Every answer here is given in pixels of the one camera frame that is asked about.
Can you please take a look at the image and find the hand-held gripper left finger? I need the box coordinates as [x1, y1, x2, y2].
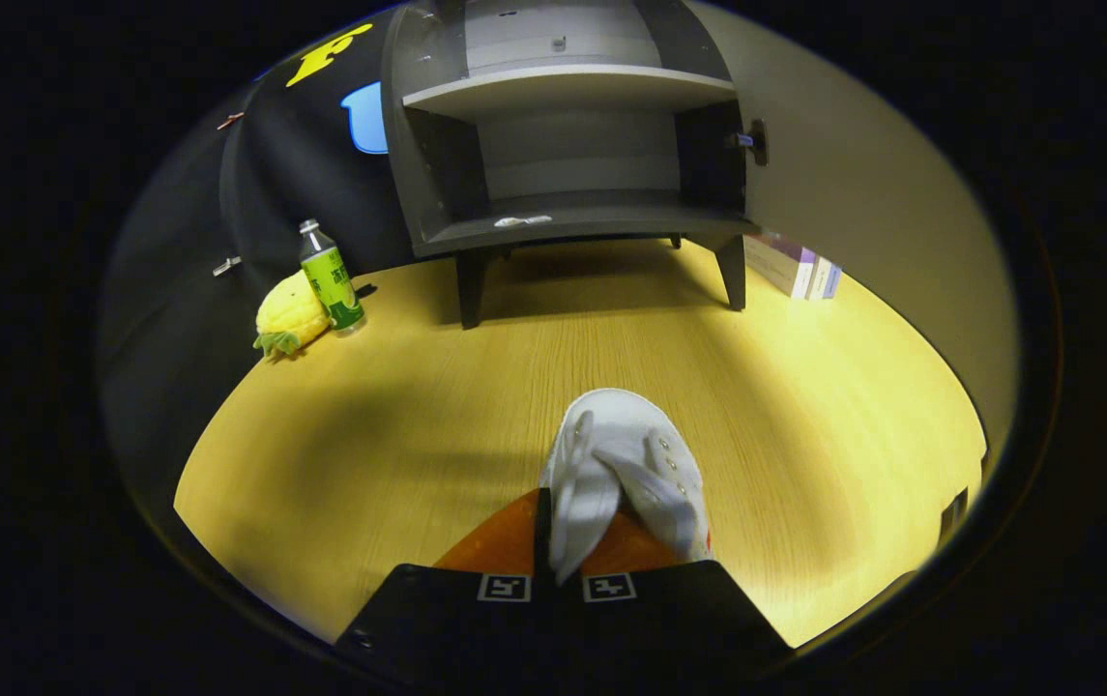
[335, 488, 556, 680]

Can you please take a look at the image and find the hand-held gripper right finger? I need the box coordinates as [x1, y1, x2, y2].
[555, 510, 793, 680]

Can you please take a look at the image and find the white canvas shoe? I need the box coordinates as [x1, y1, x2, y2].
[539, 388, 714, 587]

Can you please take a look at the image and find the beige shoe cabinet door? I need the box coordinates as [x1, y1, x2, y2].
[684, 0, 1020, 455]

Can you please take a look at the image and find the grey shoe cabinet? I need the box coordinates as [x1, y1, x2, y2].
[381, 0, 772, 330]

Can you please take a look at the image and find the metal door hinge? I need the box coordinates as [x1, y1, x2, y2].
[732, 118, 769, 167]

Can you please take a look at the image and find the grey cabinet shelf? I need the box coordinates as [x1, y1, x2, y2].
[403, 64, 738, 122]

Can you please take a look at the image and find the yellow pineapple plush toy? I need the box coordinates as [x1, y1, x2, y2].
[253, 271, 332, 361]

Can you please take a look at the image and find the green label drink bottle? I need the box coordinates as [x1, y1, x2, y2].
[299, 219, 367, 336]

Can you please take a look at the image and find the black backdrop cloth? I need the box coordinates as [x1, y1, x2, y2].
[99, 14, 419, 523]

